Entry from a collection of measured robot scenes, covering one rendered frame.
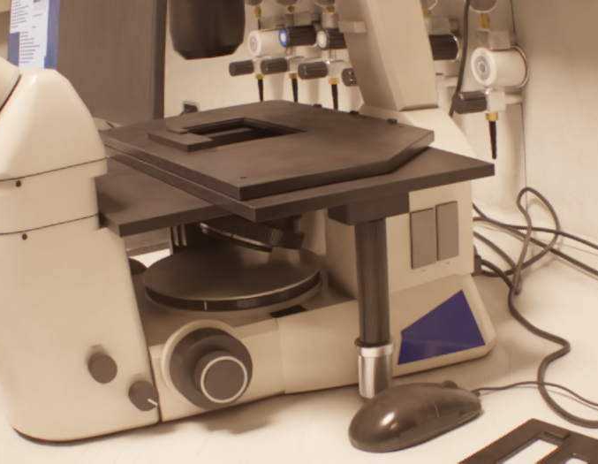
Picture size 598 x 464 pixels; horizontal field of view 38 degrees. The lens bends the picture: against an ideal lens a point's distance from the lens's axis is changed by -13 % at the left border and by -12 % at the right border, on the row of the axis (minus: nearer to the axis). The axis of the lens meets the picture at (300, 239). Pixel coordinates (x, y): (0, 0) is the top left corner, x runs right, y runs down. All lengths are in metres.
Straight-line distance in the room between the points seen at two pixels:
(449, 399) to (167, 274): 0.29
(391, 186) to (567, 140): 0.59
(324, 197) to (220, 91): 1.54
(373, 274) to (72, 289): 0.23
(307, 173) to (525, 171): 0.68
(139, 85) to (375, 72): 0.34
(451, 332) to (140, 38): 0.52
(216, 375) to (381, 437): 0.13
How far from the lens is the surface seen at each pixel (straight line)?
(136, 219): 0.68
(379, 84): 0.90
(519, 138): 1.31
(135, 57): 1.14
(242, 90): 2.07
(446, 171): 0.71
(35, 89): 0.68
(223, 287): 0.81
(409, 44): 0.89
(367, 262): 0.73
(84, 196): 0.69
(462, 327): 0.85
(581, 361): 0.85
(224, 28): 0.79
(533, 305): 0.99
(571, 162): 1.24
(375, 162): 0.69
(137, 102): 1.13
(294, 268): 0.85
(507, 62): 1.25
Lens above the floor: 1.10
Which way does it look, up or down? 16 degrees down
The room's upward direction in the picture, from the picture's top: 4 degrees counter-clockwise
